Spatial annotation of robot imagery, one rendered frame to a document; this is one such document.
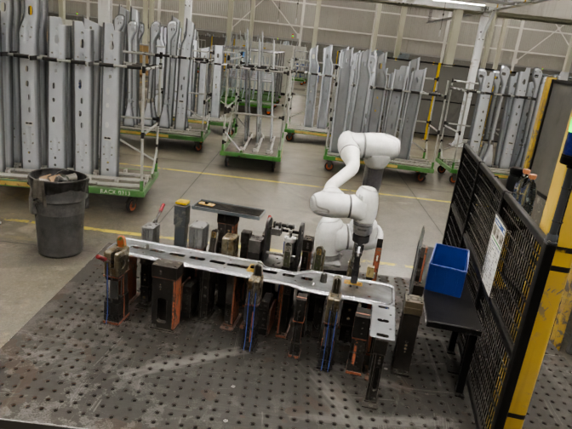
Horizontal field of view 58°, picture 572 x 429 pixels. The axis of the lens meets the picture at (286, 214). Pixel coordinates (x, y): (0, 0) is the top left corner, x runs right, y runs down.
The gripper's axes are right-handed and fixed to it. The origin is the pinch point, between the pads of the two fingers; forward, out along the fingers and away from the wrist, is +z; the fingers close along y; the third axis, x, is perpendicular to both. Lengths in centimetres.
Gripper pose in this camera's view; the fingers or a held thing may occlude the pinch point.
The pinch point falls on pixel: (354, 275)
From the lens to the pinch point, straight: 239.3
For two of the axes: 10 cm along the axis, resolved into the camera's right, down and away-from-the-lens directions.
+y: -1.9, 2.9, -9.4
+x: 9.8, 1.6, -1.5
